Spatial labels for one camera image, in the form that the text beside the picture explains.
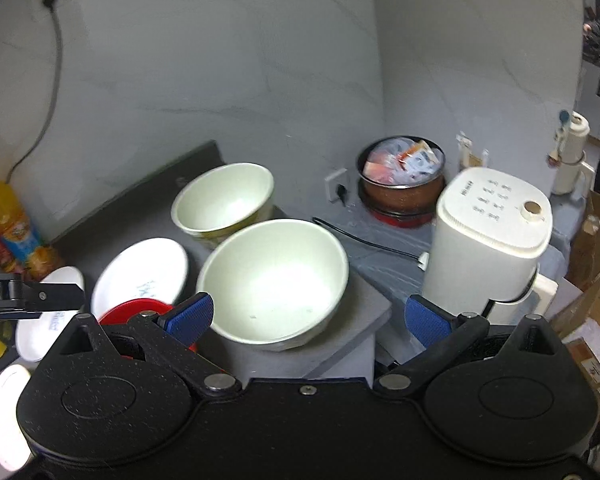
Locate deep white plate blue print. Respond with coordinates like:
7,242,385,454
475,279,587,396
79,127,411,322
14,265,86,363

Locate small white plate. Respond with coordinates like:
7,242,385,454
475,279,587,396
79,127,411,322
91,237,189,318

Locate red and black bowl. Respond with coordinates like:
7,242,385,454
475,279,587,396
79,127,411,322
98,298,197,352

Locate cream bowl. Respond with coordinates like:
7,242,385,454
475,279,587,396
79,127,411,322
171,162,275,248
197,219,349,352

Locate large white plate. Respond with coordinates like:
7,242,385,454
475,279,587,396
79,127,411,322
0,364,31,472

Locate orange juice bottle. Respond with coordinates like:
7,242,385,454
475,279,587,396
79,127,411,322
0,181,62,280

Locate brown pot with packets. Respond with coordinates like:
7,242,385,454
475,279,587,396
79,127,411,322
356,136,445,229

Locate cardboard boxes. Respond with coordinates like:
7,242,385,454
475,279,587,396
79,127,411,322
550,194,600,406

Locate white kettle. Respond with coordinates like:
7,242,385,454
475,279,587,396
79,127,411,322
547,110,595,197

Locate low wall socket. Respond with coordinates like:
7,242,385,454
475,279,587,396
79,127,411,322
324,168,349,205

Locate black power cable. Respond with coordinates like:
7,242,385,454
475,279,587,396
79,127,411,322
4,0,64,183

